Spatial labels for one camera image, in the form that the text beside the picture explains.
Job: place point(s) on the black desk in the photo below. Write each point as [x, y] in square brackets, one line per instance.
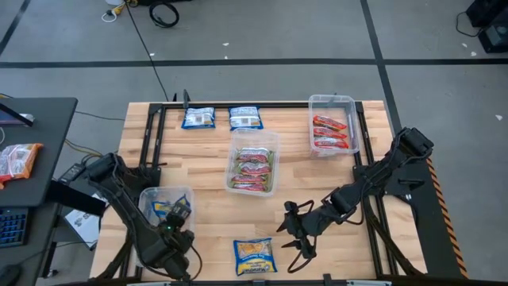
[47, 119]

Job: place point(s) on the clear plastic bin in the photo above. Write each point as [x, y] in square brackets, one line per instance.
[147, 198]
[254, 138]

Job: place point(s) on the dark screen device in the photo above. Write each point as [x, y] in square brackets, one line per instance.
[16, 114]

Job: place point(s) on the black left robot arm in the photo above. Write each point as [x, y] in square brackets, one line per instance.
[123, 202]

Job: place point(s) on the black equipment box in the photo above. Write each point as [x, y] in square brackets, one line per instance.
[486, 12]
[496, 37]

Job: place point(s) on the lime chili shrimp ramen pack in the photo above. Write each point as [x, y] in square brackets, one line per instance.
[254, 168]
[249, 178]
[254, 155]
[249, 186]

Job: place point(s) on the black keyboard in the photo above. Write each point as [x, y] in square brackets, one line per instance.
[12, 226]

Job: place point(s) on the black power adapter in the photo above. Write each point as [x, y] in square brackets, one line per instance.
[71, 172]

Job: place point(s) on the orange ramen pack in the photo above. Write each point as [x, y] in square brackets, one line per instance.
[18, 161]

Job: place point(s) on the white printed box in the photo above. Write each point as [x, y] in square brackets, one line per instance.
[81, 222]

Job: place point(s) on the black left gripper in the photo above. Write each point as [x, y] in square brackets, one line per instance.
[179, 218]

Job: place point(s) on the black aluminium table frame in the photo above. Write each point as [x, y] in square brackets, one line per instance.
[222, 104]

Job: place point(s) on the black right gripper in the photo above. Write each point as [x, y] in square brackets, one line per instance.
[311, 224]

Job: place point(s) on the right clear plastic container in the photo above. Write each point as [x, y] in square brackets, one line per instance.
[333, 105]

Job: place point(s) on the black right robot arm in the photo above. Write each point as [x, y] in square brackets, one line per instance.
[377, 178]

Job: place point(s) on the black computer mouse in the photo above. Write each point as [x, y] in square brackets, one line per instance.
[8, 275]

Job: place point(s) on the black platform hazard stripe edge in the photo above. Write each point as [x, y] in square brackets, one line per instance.
[432, 230]

